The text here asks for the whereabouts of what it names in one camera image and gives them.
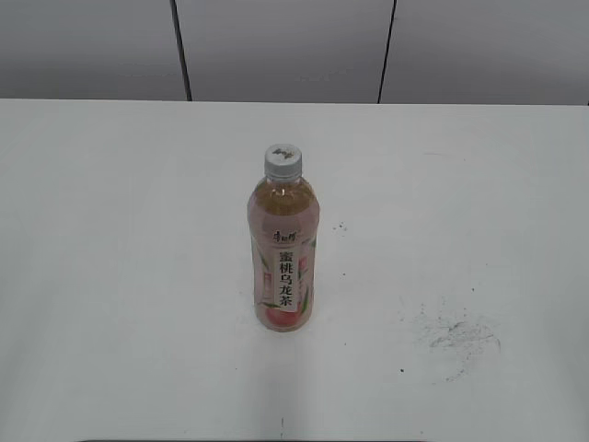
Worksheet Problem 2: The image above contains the peach oolong tea bottle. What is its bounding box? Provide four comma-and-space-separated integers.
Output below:
248, 178, 320, 332

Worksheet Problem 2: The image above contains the grey bottle cap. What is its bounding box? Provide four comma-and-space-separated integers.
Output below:
264, 144, 303, 180

